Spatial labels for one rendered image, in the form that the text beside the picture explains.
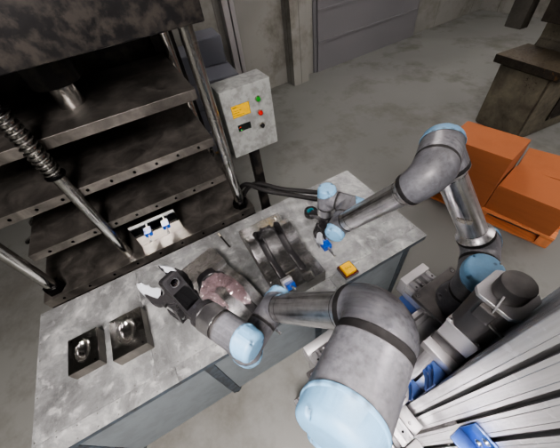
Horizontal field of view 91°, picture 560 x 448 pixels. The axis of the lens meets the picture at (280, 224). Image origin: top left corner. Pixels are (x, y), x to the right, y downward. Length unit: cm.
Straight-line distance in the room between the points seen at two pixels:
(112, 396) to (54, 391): 28
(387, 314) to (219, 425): 183
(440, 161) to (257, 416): 180
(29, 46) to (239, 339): 112
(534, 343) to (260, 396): 177
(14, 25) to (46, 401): 142
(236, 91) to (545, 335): 149
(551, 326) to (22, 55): 145
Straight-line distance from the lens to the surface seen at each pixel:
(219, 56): 372
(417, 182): 80
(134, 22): 130
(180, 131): 175
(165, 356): 147
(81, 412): 159
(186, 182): 177
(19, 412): 291
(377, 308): 42
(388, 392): 40
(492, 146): 280
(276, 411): 209
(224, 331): 65
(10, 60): 133
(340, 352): 40
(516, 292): 65
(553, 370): 57
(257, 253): 143
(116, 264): 192
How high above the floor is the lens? 206
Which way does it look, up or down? 49 degrees down
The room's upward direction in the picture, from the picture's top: 10 degrees counter-clockwise
